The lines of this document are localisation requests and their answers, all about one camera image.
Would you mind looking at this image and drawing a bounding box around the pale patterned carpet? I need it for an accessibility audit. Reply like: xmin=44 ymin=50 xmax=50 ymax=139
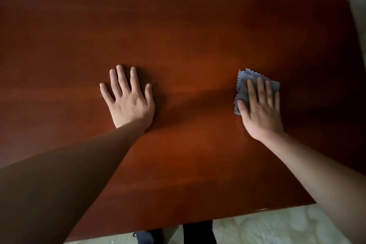
xmin=63 ymin=204 xmax=353 ymax=244

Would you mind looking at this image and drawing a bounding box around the person's left forearm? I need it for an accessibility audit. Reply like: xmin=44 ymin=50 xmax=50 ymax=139
xmin=0 ymin=120 xmax=150 ymax=244

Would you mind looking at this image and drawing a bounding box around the person's dark trouser leg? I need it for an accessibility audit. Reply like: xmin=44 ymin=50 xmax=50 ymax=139
xmin=182 ymin=219 xmax=218 ymax=244

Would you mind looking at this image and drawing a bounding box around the person's blue slipper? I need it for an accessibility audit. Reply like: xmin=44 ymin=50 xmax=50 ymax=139
xmin=133 ymin=230 xmax=155 ymax=244

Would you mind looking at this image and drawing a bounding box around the person's right hand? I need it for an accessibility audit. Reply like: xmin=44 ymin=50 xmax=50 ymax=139
xmin=236 ymin=77 xmax=285 ymax=142

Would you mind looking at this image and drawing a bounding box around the person's right forearm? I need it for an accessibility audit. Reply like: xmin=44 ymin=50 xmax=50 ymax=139
xmin=261 ymin=132 xmax=366 ymax=244

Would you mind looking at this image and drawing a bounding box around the grey zigzag-edged cleaning cloth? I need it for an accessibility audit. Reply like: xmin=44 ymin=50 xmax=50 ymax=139
xmin=234 ymin=68 xmax=281 ymax=116

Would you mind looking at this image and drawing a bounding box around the person's left hand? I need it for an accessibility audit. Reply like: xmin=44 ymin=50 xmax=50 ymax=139
xmin=100 ymin=64 xmax=156 ymax=132

